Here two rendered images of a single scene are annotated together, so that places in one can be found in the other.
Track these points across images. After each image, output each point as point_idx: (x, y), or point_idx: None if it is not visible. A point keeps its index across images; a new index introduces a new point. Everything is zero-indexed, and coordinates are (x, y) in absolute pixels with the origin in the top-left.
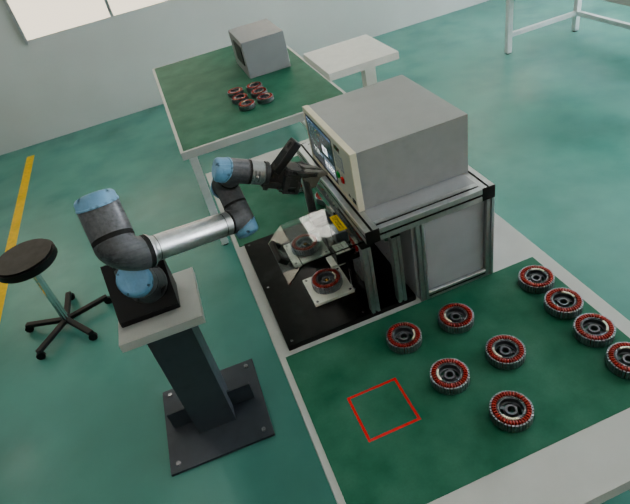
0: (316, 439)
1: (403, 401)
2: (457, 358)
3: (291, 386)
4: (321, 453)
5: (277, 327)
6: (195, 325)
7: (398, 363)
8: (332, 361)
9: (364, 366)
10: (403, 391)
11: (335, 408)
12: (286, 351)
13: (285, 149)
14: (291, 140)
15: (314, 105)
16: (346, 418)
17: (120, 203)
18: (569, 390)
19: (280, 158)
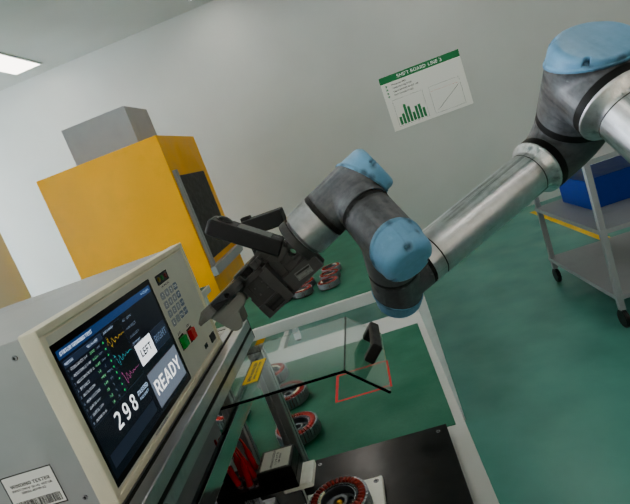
0: (434, 359)
1: (341, 386)
2: (268, 418)
3: (452, 394)
4: (432, 352)
5: (464, 469)
6: None
7: (323, 414)
8: (392, 417)
9: (359, 412)
10: (336, 392)
11: (407, 378)
12: (453, 432)
13: (236, 224)
14: (215, 218)
15: (15, 337)
16: (399, 372)
17: (545, 79)
18: None
19: (257, 229)
